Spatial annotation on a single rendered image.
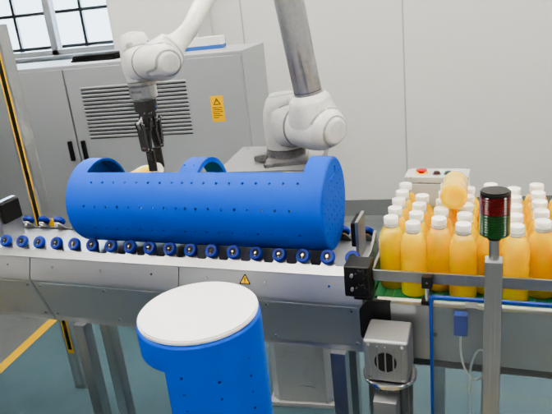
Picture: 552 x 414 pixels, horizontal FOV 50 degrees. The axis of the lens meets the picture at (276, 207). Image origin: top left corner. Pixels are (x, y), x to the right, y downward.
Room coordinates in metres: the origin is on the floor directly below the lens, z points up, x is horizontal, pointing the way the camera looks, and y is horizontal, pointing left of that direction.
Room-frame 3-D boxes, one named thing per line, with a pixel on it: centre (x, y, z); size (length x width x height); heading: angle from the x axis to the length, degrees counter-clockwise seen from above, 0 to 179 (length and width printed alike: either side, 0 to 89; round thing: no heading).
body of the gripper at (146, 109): (1.96, 0.39, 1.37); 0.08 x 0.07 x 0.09; 159
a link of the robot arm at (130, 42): (1.95, 0.38, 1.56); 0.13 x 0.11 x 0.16; 33
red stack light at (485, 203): (1.18, -0.46, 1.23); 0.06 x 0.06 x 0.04
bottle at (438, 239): (1.45, -0.42, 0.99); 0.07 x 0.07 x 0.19
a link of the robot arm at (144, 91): (1.96, 0.39, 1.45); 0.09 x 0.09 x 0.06
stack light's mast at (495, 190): (1.18, -0.46, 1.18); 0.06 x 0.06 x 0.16
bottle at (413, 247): (1.44, -0.35, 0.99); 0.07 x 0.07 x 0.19
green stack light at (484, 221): (1.18, -0.46, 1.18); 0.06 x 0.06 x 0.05
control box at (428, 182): (1.85, -0.54, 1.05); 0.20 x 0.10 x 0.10; 69
